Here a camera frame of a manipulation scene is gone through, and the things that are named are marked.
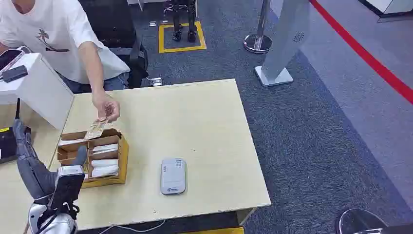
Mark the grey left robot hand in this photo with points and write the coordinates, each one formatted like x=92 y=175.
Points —
x=34 y=174

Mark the person's left hand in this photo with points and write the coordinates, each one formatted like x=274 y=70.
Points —
x=105 y=105

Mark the printed card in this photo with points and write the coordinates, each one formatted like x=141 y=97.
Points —
x=95 y=129

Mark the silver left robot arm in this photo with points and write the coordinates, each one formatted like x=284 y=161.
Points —
x=55 y=223

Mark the black router with antenna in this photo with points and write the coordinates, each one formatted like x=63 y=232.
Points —
x=8 y=145

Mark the white card stack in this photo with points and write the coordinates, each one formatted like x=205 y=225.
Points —
x=105 y=171
x=105 y=148
x=105 y=162
x=71 y=142

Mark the metal floor socket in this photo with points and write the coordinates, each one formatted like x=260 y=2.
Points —
x=156 y=81

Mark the wooden card box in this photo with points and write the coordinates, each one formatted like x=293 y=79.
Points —
x=122 y=161

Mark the white box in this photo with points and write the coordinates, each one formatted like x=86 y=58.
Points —
x=42 y=90

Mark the black office chair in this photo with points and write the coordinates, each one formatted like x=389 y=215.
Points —
x=113 y=25

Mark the person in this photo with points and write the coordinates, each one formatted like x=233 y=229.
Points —
x=58 y=35

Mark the yellow tape square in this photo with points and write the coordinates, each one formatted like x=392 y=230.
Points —
x=161 y=38

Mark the black power bank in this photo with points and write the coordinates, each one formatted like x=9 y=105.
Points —
x=14 y=73

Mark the grey white card reader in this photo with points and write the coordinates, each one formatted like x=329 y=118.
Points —
x=173 y=177

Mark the smartphone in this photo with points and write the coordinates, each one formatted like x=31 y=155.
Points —
x=8 y=58

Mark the black robot leg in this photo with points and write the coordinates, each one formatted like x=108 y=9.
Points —
x=192 y=22
x=176 y=22

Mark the yellow floor tape strip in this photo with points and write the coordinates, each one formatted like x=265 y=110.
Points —
x=216 y=231

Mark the grey kiosk stand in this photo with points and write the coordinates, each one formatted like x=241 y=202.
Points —
x=285 y=38

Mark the red floor tape line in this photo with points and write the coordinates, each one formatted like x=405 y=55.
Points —
x=364 y=55

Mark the chrome stanchion base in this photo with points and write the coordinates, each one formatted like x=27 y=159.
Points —
x=358 y=221

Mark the white cabinet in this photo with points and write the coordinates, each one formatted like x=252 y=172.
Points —
x=392 y=6

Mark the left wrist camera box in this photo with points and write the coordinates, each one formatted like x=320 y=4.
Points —
x=67 y=187

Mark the chrome stanchion with post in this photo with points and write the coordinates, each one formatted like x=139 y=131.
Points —
x=258 y=43

